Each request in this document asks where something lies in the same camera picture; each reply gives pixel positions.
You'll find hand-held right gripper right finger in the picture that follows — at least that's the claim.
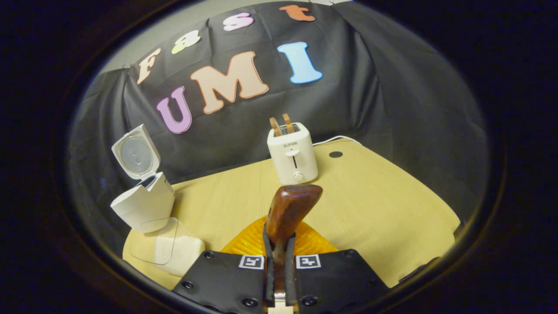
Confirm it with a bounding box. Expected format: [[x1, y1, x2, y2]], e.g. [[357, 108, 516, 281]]
[[286, 220, 388, 314]]

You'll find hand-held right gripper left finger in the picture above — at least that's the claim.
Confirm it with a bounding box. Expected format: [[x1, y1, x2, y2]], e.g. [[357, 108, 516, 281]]
[[172, 216, 276, 314]]

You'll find brown wooden spoon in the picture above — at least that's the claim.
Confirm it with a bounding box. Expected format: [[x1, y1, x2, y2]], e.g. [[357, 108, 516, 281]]
[[266, 184, 323, 306]]

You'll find white rice cooker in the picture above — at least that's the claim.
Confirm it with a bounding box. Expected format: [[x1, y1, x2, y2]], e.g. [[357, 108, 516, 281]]
[[110, 124, 176, 233]]

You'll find white toaster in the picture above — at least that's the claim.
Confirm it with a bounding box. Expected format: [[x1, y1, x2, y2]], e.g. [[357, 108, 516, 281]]
[[267, 123, 319, 185]]

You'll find black backdrop cloth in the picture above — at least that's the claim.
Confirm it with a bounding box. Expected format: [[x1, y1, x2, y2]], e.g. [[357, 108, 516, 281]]
[[68, 0, 489, 258]]

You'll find white toaster cable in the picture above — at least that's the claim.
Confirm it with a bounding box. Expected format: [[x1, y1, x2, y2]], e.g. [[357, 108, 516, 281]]
[[312, 135, 364, 148]]

